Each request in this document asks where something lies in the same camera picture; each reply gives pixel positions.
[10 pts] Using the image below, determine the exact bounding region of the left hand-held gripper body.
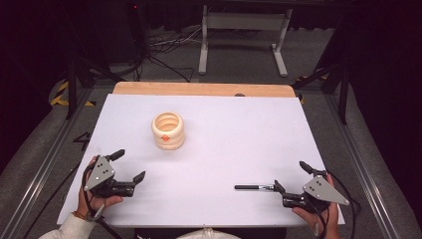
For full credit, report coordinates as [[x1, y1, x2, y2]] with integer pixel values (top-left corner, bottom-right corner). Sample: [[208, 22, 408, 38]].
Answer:
[[84, 154, 137, 199]]

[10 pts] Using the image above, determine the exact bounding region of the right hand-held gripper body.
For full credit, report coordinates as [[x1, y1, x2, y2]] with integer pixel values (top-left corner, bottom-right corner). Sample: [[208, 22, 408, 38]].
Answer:
[[281, 168, 350, 214]]

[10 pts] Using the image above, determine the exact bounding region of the black pen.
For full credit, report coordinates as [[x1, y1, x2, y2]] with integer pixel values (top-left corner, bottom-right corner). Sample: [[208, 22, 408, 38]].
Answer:
[[234, 184, 277, 191]]

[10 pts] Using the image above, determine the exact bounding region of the cream ribbed cup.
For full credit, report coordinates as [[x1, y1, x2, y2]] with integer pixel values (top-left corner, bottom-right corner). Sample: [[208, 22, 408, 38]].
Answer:
[[151, 111, 186, 151]]

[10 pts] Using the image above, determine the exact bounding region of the person's right hand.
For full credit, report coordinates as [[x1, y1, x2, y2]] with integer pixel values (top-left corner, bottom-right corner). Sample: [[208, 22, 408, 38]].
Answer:
[[291, 173, 340, 233]]

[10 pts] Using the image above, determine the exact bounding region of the person's left hand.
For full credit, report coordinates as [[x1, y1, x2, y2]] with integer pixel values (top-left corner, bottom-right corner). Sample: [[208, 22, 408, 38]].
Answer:
[[76, 155, 124, 219]]

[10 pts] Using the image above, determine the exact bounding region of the white table board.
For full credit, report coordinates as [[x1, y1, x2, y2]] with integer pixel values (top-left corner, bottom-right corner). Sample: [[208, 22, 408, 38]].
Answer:
[[56, 93, 346, 229]]

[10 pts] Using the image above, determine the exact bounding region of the black tripod stand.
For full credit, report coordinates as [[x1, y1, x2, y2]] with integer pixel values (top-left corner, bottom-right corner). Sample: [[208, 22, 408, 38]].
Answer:
[[291, 61, 353, 126], [64, 49, 127, 121]]

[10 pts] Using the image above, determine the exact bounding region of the yellow black floor tape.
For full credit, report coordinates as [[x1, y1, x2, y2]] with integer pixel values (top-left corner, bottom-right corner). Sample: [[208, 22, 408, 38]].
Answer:
[[294, 67, 330, 105], [49, 80, 98, 109]]

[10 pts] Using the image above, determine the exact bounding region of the person's white garment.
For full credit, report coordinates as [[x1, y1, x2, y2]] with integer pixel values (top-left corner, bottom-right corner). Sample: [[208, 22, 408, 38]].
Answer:
[[174, 227, 243, 239]]

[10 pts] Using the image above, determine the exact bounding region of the wooden table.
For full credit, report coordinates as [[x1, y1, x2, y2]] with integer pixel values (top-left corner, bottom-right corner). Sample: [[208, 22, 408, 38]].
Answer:
[[111, 81, 297, 99]]

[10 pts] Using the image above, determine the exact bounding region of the black computer tower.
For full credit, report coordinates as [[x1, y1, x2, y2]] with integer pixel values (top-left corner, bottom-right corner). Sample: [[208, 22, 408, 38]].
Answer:
[[126, 0, 149, 66]]

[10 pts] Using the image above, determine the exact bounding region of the grey metal stand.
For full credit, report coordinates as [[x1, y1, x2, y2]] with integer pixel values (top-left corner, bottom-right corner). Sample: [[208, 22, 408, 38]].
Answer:
[[197, 4, 294, 79]]

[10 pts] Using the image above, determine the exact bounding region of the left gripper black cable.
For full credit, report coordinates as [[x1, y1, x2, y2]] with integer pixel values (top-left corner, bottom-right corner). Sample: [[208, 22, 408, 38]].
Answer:
[[81, 162, 124, 239]]

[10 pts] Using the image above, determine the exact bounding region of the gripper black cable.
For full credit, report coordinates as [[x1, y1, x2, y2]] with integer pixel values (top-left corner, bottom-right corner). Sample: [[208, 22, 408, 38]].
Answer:
[[312, 170, 363, 239], [81, 162, 124, 239]]

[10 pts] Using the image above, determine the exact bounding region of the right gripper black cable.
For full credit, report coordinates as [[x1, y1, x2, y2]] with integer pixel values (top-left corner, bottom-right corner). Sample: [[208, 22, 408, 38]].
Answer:
[[312, 170, 363, 239]]

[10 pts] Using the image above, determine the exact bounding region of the orange bracelet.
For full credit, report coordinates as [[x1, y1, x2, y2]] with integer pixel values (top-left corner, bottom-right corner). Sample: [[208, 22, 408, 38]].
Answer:
[[72, 209, 90, 221]]

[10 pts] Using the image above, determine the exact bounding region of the aluminium floor rail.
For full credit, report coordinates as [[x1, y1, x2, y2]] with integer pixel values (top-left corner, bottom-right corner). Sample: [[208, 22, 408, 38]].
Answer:
[[321, 93, 405, 239], [0, 87, 97, 239]]

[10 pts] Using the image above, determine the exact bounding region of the bundle of floor cables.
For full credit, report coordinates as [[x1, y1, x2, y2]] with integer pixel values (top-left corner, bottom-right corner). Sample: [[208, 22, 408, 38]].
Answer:
[[145, 24, 204, 84]]

